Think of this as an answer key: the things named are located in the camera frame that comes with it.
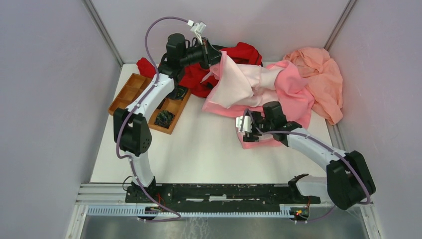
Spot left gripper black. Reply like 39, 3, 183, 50
180, 37, 228, 67

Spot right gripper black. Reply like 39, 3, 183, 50
243, 110, 274, 142

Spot pink jacket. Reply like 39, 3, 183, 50
202, 52, 315, 128

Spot aluminium rail frame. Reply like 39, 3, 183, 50
65, 183, 382, 239

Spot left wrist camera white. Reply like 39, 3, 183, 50
187, 20, 207, 45

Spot red and black jacket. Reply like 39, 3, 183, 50
136, 42, 262, 98

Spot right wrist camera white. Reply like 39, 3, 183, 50
235, 116, 252, 134

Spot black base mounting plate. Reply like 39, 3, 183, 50
125, 183, 321, 214

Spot peach orange garment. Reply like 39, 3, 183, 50
283, 47, 343, 125

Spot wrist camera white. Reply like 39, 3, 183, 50
187, 20, 207, 45
235, 116, 252, 134

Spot rolled tie green leaves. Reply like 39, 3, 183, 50
154, 110, 175, 129

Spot rolled tie yellow pattern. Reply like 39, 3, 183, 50
169, 86, 189, 100

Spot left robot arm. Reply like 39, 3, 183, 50
113, 33, 222, 203

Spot wooden compartment tray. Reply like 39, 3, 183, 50
108, 73, 191, 134

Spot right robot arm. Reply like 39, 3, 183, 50
235, 101, 376, 210

